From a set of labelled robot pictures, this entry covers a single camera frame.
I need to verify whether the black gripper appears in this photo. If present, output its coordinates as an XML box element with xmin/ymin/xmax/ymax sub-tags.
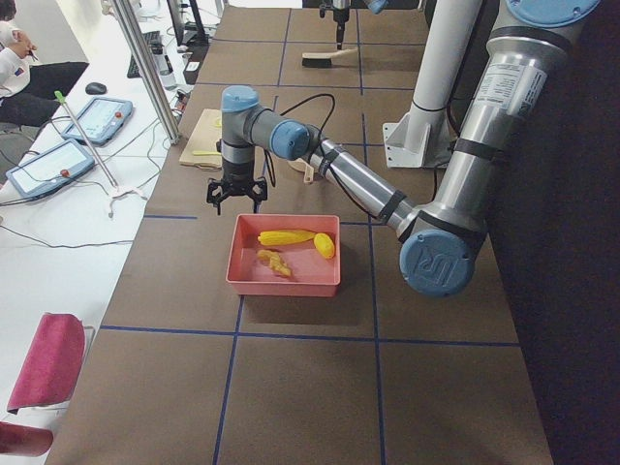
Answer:
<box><xmin>206</xmin><ymin>167</ymin><xmax>267</xmax><ymax>216</ymax></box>
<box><xmin>332</xmin><ymin>8</ymin><xmax>349</xmax><ymax>49</ymax></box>

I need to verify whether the wooden hand brush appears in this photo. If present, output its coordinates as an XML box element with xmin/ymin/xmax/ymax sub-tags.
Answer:
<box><xmin>301</xmin><ymin>47</ymin><xmax>357</xmax><ymax>68</ymax></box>

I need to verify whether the yellow toy corn cob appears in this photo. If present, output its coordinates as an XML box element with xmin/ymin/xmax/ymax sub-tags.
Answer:
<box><xmin>258</xmin><ymin>230</ymin><xmax>316</xmax><ymax>246</ymax></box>

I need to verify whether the beige plastic dustpan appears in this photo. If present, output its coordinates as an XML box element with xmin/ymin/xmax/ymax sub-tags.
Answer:
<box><xmin>288</xmin><ymin>158</ymin><xmax>315</xmax><ymax>185</ymax></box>

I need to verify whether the orange toy ginger root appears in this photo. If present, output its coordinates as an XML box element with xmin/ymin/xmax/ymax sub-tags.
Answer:
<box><xmin>257</xmin><ymin>249</ymin><xmax>293</xmax><ymax>278</ymax></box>

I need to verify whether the yellow toy lemon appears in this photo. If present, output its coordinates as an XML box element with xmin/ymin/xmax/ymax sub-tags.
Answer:
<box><xmin>313</xmin><ymin>232</ymin><xmax>335</xmax><ymax>260</ymax></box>

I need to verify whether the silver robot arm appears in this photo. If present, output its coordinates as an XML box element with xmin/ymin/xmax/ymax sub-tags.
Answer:
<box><xmin>320</xmin><ymin>0</ymin><xmax>388</xmax><ymax>50</ymax></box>
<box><xmin>206</xmin><ymin>1</ymin><xmax>597</xmax><ymax>297</ymax></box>

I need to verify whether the pink plastic bin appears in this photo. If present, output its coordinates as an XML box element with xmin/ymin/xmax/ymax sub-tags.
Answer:
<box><xmin>226</xmin><ymin>214</ymin><xmax>341</xmax><ymax>297</ymax></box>

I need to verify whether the wooden cutting board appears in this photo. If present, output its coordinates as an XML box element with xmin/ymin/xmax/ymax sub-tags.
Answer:
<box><xmin>179</xmin><ymin>108</ymin><xmax>222</xmax><ymax>171</ymax></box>

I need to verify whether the yellow plastic knife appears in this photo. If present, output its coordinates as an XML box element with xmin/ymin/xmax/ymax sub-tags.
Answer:
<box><xmin>192</xmin><ymin>150</ymin><xmax>221</xmax><ymax>157</ymax></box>

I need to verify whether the metal rod with stand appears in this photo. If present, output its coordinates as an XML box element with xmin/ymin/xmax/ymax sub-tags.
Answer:
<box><xmin>54</xmin><ymin>90</ymin><xmax>148</xmax><ymax>218</ymax></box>

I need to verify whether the clear water bottle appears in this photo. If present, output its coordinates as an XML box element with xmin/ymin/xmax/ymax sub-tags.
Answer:
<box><xmin>154</xmin><ymin>54</ymin><xmax>177</xmax><ymax>90</ymax></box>

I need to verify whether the far teach pendant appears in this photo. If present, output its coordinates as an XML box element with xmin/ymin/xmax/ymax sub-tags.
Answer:
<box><xmin>77</xmin><ymin>96</ymin><xmax>134</xmax><ymax>146</ymax></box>

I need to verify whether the teach pendant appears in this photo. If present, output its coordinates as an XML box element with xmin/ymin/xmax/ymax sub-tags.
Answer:
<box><xmin>77</xmin><ymin>96</ymin><xmax>134</xmax><ymax>146</ymax></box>
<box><xmin>7</xmin><ymin>139</ymin><xmax>95</xmax><ymax>199</ymax></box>

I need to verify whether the near teach pendant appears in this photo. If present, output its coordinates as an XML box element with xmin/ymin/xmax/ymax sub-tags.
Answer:
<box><xmin>7</xmin><ymin>139</ymin><xmax>95</xmax><ymax>199</ymax></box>

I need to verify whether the black keyboard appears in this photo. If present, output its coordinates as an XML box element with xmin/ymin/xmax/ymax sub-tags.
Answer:
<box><xmin>126</xmin><ymin>31</ymin><xmax>162</xmax><ymax>78</ymax></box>

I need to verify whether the black computer mouse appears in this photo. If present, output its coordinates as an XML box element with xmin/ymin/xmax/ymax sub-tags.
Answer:
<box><xmin>84</xmin><ymin>82</ymin><xmax>108</xmax><ymax>95</ymax></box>

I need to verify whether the seated person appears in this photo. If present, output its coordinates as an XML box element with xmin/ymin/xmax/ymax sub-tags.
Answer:
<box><xmin>1</xmin><ymin>14</ymin><xmax>88</xmax><ymax>127</ymax></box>

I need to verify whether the red cloth on stand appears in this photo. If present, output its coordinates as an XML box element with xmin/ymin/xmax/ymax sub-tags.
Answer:
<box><xmin>7</xmin><ymin>313</ymin><xmax>87</xmax><ymax>415</ymax></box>

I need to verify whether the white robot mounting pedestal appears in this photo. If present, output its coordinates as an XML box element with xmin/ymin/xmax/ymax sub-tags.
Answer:
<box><xmin>383</xmin><ymin>0</ymin><xmax>481</xmax><ymax>169</ymax></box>

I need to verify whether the aluminium frame post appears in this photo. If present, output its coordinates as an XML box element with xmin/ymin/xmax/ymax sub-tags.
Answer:
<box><xmin>110</xmin><ymin>0</ymin><xmax>180</xmax><ymax>145</ymax></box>

